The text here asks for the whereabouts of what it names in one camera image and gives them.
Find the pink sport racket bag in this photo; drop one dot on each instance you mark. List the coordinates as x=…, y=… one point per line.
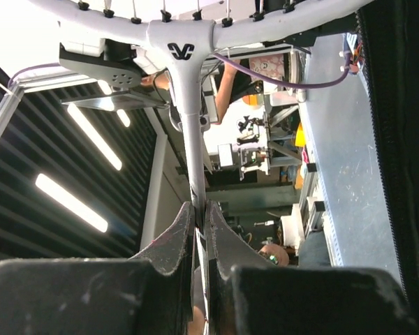
x=390, y=37

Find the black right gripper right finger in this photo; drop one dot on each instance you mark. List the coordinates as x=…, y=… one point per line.
x=250, y=295

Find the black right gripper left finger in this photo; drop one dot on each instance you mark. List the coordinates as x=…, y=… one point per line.
x=150, y=293

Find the white badminton racket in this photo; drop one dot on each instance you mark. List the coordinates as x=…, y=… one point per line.
x=184, y=46

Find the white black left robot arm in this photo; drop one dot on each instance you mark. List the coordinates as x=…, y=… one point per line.
x=115, y=65

